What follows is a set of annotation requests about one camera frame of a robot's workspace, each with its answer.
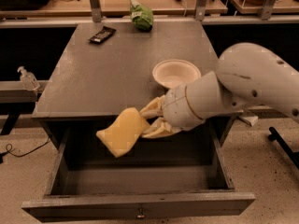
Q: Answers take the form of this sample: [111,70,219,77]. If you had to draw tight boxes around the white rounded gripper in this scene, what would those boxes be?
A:
[139,85,206,139]

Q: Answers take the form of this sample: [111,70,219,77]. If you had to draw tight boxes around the yellow sponge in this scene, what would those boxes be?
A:
[96,107,150,158]

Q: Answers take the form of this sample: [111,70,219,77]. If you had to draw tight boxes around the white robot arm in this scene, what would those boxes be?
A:
[141,43,299,139]

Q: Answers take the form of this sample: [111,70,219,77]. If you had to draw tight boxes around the grey open top drawer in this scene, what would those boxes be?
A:
[21,123,255,222]

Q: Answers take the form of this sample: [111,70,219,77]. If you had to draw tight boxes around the grey cabinet counter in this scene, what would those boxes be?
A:
[33,20,218,147]

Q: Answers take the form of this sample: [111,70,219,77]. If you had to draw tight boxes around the white paper bowl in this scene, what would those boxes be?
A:
[152,59,201,89]

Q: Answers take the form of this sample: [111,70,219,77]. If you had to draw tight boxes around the black snack bar wrapper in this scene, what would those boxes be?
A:
[89,26,116,44]

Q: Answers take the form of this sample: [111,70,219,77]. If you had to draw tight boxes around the green chip bag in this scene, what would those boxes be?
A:
[129,0,153,32]

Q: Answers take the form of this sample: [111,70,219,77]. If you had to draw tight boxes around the black stand leg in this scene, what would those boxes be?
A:
[268,127,299,169]

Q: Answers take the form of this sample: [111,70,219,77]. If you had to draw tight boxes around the clear sanitizer pump bottle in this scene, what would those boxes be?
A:
[17,66,40,91]

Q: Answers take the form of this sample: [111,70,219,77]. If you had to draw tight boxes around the black floor cable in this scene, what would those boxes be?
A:
[0,136,51,164]

